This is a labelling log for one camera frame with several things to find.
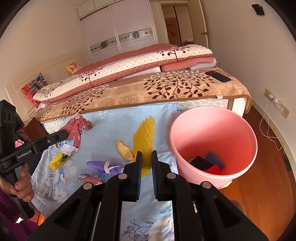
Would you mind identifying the purple wrapper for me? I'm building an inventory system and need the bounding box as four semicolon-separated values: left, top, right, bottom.
86;161;125;177

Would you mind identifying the yellow plastic wrapper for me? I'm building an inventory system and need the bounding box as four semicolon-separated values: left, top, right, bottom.
49;152;70;170

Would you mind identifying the red foam fruit net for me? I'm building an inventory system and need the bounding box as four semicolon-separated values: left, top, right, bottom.
205;164;223;175

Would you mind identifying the red pink wrapper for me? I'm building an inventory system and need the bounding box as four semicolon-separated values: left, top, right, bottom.
56;113;87;156

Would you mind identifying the purple sleeve forearm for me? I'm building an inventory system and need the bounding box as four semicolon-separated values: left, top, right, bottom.
0;190;39;240

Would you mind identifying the white bedroom door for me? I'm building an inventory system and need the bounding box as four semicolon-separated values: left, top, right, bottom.
188;0;209;47

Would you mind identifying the person's left hand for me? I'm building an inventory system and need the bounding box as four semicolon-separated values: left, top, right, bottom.
1;164;34;202

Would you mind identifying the black foam pad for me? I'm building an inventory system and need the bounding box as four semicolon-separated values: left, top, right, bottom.
190;156;214;171

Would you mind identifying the light blue floral cloth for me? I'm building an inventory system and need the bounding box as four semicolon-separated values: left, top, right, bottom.
31;103;183;240

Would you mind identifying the dark blue foam pad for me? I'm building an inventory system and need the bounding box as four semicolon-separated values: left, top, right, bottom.
205;152;225;170

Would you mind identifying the pink plastic bucket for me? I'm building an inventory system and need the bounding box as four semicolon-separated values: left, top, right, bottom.
169;106;258;189

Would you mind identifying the colourful patterned pillow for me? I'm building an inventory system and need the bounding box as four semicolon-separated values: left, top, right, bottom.
22;73;48;108

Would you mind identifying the walnut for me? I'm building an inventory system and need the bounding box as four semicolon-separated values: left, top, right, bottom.
85;120;92;130

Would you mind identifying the beige leaf pattern blanket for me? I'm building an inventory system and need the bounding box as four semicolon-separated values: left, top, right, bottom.
34;68;252;122

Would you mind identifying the yellow patterned pillow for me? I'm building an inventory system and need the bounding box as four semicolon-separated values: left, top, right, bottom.
65;61;82;74

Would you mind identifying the black smartphone on bed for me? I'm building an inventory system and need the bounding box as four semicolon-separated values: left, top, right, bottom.
205;71;231;83

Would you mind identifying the folded pink dotted quilt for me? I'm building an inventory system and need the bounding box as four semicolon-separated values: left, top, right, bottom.
33;44;213;102

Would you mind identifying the black device on floor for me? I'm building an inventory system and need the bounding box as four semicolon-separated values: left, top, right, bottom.
283;154;292;172

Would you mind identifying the white wardrobe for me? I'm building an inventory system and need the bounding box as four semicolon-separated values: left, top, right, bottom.
78;1;158;63

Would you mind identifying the white charging cable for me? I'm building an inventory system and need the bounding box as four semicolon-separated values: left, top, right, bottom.
259;97;285;152

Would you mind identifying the wall power outlet strip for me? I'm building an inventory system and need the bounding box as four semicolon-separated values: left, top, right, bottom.
264;89;290;119

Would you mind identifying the black wall bracket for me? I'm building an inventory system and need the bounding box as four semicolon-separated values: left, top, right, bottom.
251;4;265;16

